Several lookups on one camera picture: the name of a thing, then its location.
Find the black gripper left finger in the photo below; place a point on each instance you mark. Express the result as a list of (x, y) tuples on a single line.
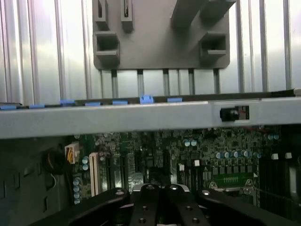
[(145, 207)]

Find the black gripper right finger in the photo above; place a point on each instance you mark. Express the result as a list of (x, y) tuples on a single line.
[(181, 207)]

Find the white expansion slot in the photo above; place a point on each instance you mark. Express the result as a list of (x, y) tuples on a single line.
[(94, 171)]

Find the green motherboard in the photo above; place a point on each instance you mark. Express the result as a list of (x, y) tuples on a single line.
[(200, 146)]

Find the white power connector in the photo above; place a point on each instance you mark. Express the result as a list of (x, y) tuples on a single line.
[(71, 153)]

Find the black open PC case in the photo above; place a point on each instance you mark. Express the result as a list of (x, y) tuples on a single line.
[(117, 117)]

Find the grey parts rack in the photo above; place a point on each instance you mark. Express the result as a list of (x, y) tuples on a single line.
[(160, 42)]

